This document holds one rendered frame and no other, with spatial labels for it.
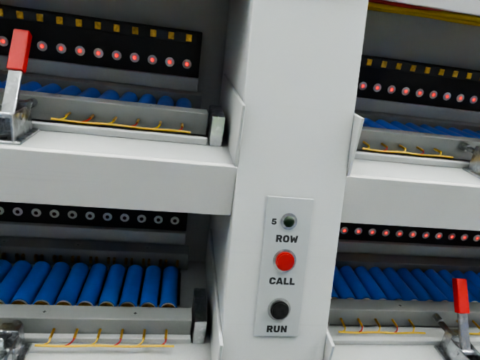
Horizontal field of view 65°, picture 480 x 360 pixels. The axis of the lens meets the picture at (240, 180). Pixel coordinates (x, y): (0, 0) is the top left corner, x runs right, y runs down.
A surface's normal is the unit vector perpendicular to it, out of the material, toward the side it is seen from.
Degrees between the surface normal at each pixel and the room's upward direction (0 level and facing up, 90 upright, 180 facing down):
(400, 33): 90
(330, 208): 90
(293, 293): 90
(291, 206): 90
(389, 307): 16
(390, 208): 106
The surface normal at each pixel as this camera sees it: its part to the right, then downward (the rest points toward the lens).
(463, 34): 0.15, 0.12
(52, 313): 0.13, -0.92
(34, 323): 0.12, 0.39
